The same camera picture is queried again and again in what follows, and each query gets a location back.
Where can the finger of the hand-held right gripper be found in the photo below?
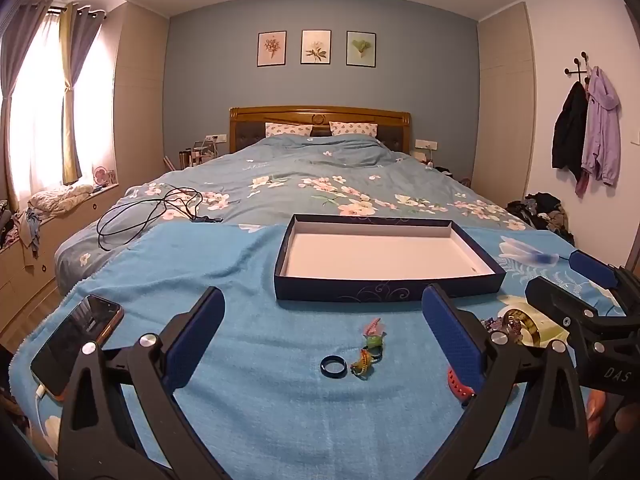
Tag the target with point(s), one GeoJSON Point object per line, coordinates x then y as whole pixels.
{"type": "Point", "coordinates": [592, 267]}
{"type": "Point", "coordinates": [555, 300]}

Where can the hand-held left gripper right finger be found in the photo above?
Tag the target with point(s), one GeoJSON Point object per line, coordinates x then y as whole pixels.
{"type": "Point", "coordinates": [452, 340]}

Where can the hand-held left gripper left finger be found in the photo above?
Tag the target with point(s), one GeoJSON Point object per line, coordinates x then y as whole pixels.
{"type": "Point", "coordinates": [197, 340]}

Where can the amber tortoiseshell bangle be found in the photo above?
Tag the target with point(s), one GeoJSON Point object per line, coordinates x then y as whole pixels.
{"type": "Point", "coordinates": [522, 317]}

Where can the orange smartwatch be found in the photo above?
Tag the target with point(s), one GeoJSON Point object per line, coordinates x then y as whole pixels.
{"type": "Point", "coordinates": [457, 382]}

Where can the pink hair clip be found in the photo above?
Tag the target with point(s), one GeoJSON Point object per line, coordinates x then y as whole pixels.
{"type": "Point", "coordinates": [372, 328]}

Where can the green gold earrings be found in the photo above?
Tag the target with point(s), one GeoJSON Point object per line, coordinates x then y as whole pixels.
{"type": "Point", "coordinates": [361, 362]}

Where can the navy shallow cardboard box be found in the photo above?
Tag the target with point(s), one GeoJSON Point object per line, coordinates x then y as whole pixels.
{"type": "Point", "coordinates": [380, 255]}

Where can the person's right hand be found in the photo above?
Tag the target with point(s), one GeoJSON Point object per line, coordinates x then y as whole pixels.
{"type": "Point", "coordinates": [596, 412]}

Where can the pile of dark clothes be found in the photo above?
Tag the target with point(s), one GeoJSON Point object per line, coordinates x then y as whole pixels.
{"type": "Point", "coordinates": [542, 215]}

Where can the light blue flower blanket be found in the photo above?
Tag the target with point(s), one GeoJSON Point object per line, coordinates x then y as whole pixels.
{"type": "Point", "coordinates": [225, 260]}

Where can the black smartphone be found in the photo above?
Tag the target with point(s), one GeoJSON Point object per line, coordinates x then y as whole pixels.
{"type": "Point", "coordinates": [75, 345]}

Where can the purple jacket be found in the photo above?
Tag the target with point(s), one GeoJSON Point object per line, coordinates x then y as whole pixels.
{"type": "Point", "coordinates": [602, 130]}

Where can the black jacket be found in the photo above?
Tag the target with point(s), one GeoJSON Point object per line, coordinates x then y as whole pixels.
{"type": "Point", "coordinates": [569, 130]}

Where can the window seat cabinet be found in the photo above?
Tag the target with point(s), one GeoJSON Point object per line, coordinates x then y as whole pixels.
{"type": "Point", "coordinates": [50, 260]}

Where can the beige built-in wardrobe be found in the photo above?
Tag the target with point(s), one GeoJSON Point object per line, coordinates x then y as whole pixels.
{"type": "Point", "coordinates": [140, 100]}
{"type": "Point", "coordinates": [502, 110]}

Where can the bedside cosmetics clutter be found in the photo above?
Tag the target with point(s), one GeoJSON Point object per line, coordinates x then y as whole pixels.
{"type": "Point", "coordinates": [197, 156]}

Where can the small pink fan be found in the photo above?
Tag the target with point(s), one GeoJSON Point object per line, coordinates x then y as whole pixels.
{"type": "Point", "coordinates": [102, 176]}

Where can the beige crumpled blanket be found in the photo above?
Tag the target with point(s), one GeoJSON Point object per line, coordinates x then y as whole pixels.
{"type": "Point", "coordinates": [60, 199]}

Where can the heap of mixed clothes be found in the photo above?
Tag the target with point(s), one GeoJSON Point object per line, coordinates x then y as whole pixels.
{"type": "Point", "coordinates": [25, 227]}

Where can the blue floral duvet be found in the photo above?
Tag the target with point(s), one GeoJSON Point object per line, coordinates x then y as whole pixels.
{"type": "Point", "coordinates": [300, 160]}

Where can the patterned white pillow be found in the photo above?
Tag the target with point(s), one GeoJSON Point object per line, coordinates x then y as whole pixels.
{"type": "Point", "coordinates": [352, 128]}
{"type": "Point", "coordinates": [287, 129]}

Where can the wooden bed headboard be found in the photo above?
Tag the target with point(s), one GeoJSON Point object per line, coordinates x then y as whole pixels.
{"type": "Point", "coordinates": [320, 114]}

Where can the white sheer curtain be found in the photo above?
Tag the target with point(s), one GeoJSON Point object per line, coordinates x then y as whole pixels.
{"type": "Point", "coordinates": [40, 110]}

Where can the framed green leaf picture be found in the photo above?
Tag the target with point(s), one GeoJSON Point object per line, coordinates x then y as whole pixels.
{"type": "Point", "coordinates": [361, 49]}

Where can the grey and yellow curtain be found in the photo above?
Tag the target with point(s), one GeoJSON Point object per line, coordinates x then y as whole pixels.
{"type": "Point", "coordinates": [82, 50]}

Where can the framed white flower picture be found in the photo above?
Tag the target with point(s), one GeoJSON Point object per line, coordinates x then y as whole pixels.
{"type": "Point", "coordinates": [316, 47]}

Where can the black curtain rod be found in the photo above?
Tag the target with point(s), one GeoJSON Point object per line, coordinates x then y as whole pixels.
{"type": "Point", "coordinates": [75, 11]}

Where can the white wall socket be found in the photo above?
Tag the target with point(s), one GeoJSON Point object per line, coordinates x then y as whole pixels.
{"type": "Point", "coordinates": [215, 138]}
{"type": "Point", "coordinates": [426, 145]}

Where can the black wall coat rack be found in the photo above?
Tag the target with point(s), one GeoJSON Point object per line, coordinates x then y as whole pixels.
{"type": "Point", "coordinates": [579, 65]}

